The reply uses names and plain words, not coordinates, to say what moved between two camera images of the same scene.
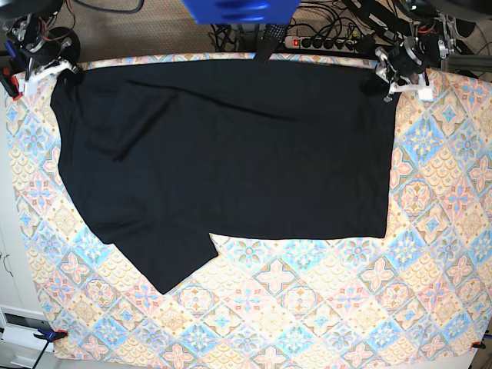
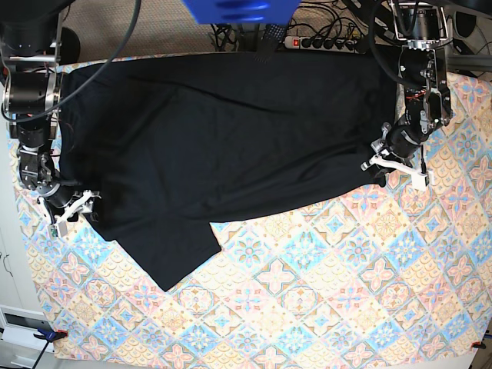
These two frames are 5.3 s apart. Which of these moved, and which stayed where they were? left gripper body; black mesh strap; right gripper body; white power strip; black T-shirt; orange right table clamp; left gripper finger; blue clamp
Moved: right gripper body; black T-shirt; left gripper finger; left gripper body
Stayed: orange right table clamp; white power strip; black mesh strap; blue clamp
